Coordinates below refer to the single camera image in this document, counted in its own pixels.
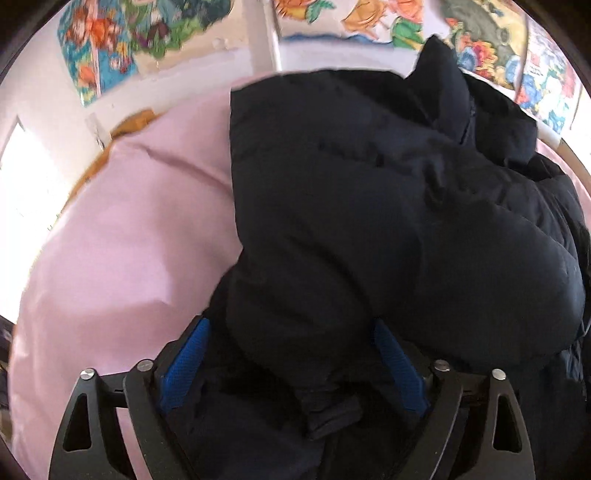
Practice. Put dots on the group of colourful wall drawings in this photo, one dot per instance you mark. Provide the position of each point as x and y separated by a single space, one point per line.
97 46

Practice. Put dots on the wooden bed frame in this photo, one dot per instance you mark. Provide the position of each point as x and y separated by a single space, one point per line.
134 121

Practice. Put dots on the bright window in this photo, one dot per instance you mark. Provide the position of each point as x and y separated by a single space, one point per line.
23 184

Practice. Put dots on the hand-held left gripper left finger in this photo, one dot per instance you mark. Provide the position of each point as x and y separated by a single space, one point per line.
184 364

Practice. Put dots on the white vertical wall conduit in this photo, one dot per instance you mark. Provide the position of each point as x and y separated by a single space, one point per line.
272 41

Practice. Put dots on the white wall socket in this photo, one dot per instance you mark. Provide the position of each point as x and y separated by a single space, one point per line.
97 131

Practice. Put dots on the black puffer jacket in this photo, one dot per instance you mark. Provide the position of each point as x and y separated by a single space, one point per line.
369 207

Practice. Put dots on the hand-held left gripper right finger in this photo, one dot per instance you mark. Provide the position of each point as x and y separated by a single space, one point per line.
401 369

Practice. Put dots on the pink duvet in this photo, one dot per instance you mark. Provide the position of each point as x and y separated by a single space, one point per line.
129 230

